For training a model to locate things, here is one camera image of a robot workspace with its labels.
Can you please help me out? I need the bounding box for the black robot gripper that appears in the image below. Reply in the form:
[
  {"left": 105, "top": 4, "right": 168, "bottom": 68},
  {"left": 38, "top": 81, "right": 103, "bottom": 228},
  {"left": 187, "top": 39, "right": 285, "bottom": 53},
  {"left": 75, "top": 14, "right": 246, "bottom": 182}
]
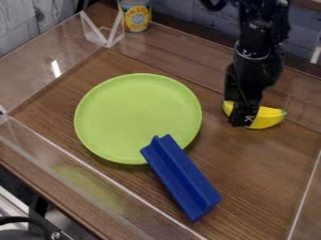
[{"left": 224, "top": 43, "right": 283, "bottom": 127}]

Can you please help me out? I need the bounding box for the yellow toy banana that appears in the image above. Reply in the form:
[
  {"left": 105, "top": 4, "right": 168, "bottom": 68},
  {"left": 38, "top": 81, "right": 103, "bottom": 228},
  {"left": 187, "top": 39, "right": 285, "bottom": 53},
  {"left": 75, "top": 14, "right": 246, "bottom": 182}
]
[{"left": 222, "top": 100, "right": 287, "bottom": 129}]

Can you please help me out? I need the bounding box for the clear acrylic enclosure wall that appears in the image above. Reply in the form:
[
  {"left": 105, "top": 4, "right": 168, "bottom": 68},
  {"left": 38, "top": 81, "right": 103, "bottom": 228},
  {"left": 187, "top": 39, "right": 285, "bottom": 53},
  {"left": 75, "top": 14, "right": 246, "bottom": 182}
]
[{"left": 0, "top": 6, "right": 321, "bottom": 240}]

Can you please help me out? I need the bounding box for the black metal table bracket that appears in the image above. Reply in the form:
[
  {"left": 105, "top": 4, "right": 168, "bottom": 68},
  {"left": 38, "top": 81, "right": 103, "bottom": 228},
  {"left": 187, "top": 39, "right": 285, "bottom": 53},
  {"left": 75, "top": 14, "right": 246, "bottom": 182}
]
[{"left": 28, "top": 195, "right": 71, "bottom": 240}]

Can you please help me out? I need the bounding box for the green round plate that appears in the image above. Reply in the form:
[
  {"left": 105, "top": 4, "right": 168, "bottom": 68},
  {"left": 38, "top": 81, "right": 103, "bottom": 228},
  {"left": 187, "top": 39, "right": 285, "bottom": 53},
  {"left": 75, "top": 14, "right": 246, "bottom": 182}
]
[{"left": 72, "top": 73, "right": 202, "bottom": 165}]

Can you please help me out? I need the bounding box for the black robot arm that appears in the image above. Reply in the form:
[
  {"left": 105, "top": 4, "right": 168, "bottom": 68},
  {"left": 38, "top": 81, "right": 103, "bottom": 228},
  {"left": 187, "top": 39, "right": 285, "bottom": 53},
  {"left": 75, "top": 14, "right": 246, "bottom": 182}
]
[{"left": 199, "top": 0, "right": 291, "bottom": 129}]

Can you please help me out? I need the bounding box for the black cable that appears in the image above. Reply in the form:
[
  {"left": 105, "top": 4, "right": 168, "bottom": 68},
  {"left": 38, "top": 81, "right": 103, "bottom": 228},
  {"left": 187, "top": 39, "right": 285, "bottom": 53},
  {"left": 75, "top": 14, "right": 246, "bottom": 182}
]
[{"left": 0, "top": 216, "right": 48, "bottom": 240}]

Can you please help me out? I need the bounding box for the blue plastic block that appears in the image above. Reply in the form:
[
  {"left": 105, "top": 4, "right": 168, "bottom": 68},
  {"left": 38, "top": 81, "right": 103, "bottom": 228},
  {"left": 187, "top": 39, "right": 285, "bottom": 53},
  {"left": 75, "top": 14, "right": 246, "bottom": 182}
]
[{"left": 140, "top": 134, "right": 222, "bottom": 222}]

